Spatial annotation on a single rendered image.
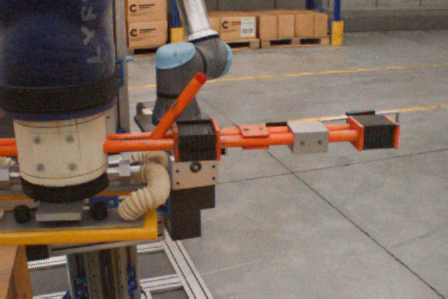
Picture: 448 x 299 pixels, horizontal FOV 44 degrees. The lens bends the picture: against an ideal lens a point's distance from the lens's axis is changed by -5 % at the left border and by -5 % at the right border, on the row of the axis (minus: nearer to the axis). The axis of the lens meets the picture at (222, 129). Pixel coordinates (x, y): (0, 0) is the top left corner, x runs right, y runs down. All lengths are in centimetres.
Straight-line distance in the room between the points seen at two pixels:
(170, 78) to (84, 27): 73
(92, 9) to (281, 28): 826
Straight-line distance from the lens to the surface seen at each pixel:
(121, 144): 104
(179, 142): 102
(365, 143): 112
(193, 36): 175
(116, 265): 196
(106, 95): 98
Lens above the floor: 155
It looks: 18 degrees down
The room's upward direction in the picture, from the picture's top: straight up
